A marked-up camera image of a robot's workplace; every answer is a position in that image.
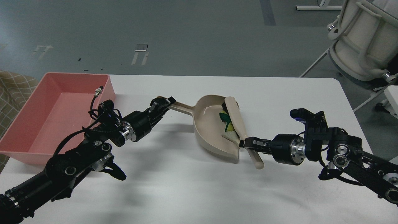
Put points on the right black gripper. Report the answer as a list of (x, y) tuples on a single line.
[(279, 147)]

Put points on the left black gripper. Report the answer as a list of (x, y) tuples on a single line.
[(138, 124)]

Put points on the yellow green sponge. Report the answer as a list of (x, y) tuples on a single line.
[(225, 118)]

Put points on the beige hand brush black bristles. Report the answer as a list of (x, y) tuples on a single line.
[(239, 126)]

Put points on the beige plastic dustpan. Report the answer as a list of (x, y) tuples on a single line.
[(209, 128)]

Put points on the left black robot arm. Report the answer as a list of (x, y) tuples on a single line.
[(81, 153)]

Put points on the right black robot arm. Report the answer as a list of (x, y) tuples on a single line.
[(340, 155)]

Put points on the pink plastic bin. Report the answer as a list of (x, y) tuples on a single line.
[(58, 107)]

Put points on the beige checkered cloth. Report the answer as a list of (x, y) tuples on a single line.
[(15, 89)]

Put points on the white plastic chair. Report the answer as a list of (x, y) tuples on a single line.
[(365, 42)]

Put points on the silver floor bracket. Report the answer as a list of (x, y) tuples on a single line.
[(141, 54)]

